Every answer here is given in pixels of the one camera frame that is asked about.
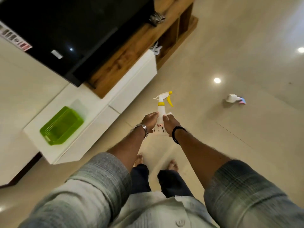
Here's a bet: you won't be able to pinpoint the white spray bottle yellow trigger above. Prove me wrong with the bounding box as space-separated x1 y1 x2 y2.
152 91 174 136

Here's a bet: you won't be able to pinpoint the green plastic basket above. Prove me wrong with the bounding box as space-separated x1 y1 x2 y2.
40 106 84 146

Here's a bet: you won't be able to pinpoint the person's left foot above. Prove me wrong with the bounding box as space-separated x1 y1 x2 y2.
133 153 144 167

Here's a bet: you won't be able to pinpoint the sticker label on television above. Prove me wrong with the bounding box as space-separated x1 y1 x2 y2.
0 23 33 52

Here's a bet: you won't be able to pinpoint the white plastic clip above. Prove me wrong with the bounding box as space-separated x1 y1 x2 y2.
149 42 163 55

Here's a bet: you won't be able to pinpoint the person's right forearm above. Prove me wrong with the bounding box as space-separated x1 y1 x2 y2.
175 129 232 190

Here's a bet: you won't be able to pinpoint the white cabinet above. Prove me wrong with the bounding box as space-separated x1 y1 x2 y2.
23 49 158 165

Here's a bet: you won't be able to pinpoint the person's right foot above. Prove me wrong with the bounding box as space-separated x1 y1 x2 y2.
167 160 179 172

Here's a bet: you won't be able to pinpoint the black wrist band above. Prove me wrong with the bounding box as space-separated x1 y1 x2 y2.
172 126 188 145

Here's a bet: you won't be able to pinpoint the person's left hand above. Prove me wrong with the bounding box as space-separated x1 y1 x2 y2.
141 112 159 133

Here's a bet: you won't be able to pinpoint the black television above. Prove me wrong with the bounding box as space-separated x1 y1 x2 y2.
0 0 156 87

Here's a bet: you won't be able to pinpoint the white and blue cloth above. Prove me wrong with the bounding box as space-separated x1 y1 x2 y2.
225 94 247 105

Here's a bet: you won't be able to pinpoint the person's left forearm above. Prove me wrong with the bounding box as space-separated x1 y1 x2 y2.
107 127 146 172

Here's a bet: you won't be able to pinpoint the person's right hand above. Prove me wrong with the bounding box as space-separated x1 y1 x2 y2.
163 114 185 137

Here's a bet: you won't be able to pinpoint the silver wristwatch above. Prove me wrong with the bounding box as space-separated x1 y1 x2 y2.
132 124 149 140

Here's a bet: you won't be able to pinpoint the wooden shelf unit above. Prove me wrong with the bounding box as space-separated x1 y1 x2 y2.
85 0 199 99

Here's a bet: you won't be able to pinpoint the grey plaid shirt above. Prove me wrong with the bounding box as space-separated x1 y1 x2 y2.
18 152 304 228

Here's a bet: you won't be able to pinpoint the dark blue trousers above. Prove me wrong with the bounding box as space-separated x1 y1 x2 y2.
130 163 194 199

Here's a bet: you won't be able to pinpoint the person's foot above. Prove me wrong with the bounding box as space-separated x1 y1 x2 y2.
133 153 144 167
167 160 179 172

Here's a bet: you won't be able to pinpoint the dark decorative figurine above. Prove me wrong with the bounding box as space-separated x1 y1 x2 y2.
149 11 166 27

